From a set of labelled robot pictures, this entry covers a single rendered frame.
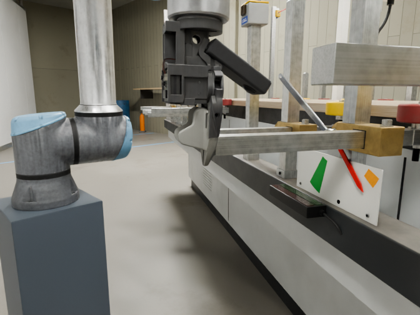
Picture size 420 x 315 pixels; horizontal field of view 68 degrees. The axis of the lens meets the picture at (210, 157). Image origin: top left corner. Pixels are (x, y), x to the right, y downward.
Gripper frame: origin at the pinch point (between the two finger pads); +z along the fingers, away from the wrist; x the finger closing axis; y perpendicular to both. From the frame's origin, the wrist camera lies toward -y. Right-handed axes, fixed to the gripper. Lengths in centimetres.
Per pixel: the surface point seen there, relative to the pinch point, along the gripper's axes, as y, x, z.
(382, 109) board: -47, -15, -7
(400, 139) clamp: -32.3, 4.9, -2.9
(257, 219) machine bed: -51, -92, 51
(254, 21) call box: -28, -52, -34
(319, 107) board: -47, -41, -7
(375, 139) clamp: -28.1, 3.8, -2.9
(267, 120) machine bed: -50, -84, 1
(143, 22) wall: -44, -808, -192
